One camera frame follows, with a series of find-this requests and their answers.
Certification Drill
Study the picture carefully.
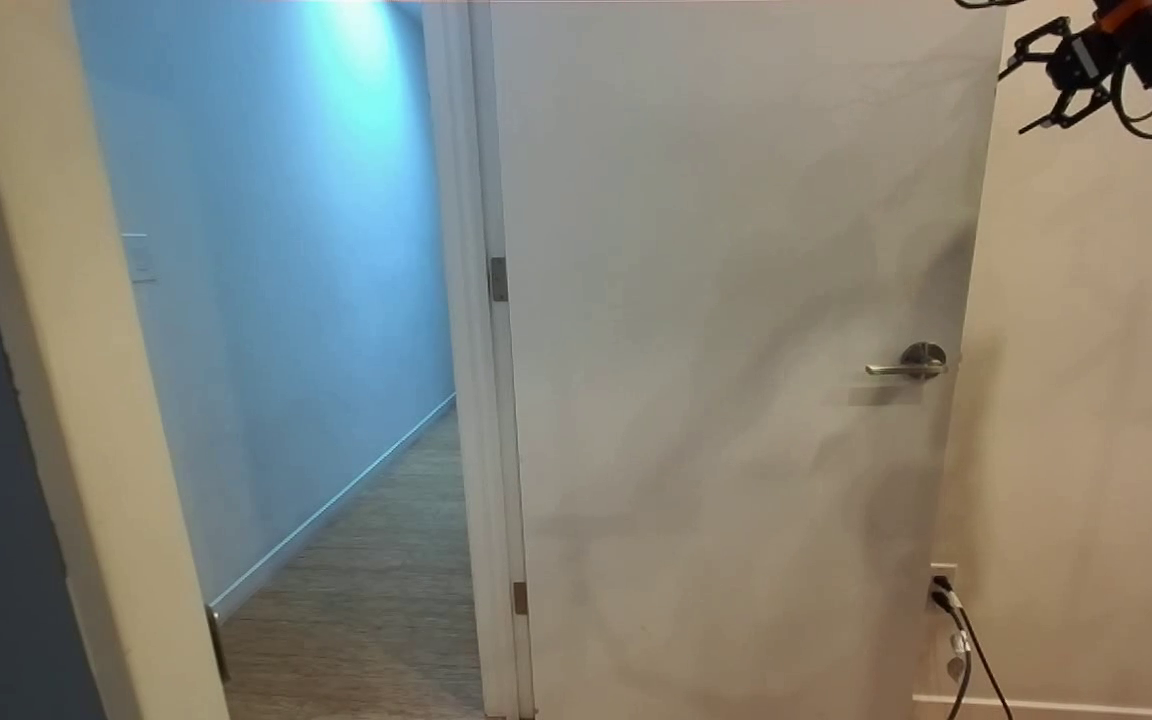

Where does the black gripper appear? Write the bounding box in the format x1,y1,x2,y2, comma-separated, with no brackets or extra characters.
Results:
995,4,1152,139

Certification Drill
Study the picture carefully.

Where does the white interior door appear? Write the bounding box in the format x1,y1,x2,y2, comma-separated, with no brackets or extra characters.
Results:
467,0,1013,720

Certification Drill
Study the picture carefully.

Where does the cream door jamb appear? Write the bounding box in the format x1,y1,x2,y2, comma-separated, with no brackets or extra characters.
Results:
0,0,236,720

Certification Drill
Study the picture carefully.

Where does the white plug adapter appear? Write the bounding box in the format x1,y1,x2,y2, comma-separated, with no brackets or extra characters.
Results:
944,627,980,689

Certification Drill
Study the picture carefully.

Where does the white room baseboard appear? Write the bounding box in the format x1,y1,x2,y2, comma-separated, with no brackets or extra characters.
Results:
907,689,1152,720

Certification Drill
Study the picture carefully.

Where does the hallway baseboard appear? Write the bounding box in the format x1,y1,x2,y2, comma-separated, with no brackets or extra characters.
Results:
206,388,459,625

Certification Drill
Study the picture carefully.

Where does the dark strike plate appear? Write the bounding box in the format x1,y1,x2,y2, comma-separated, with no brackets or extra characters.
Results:
206,605,236,684

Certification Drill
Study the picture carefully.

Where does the silver lever door handle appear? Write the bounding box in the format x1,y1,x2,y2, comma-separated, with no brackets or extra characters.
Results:
863,338,952,388

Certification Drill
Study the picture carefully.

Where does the black power cable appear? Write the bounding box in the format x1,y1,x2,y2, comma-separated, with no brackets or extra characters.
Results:
929,573,1020,720

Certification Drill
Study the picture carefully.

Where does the white hinge-side door frame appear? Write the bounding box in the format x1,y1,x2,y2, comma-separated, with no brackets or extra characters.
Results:
416,0,542,720

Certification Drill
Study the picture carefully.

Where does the white light switch plate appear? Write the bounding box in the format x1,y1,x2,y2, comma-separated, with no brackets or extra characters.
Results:
121,226,165,287

